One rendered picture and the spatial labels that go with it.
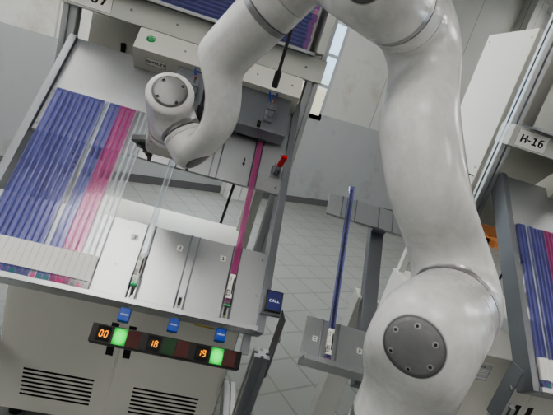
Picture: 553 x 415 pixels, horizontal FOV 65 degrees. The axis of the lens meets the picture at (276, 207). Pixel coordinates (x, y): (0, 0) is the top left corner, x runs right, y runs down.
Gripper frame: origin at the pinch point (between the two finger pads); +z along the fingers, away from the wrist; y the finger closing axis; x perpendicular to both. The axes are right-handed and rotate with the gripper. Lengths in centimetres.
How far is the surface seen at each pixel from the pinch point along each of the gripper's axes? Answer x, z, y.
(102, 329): 41.1, 4.9, 3.7
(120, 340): 42.6, 4.6, -0.7
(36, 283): 34.6, 2.8, 19.4
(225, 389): 53, 49, -33
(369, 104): -268, 338, -178
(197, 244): 17.2, 8.1, -11.6
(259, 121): -21.0, 7.9, -19.8
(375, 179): -205, 409, -229
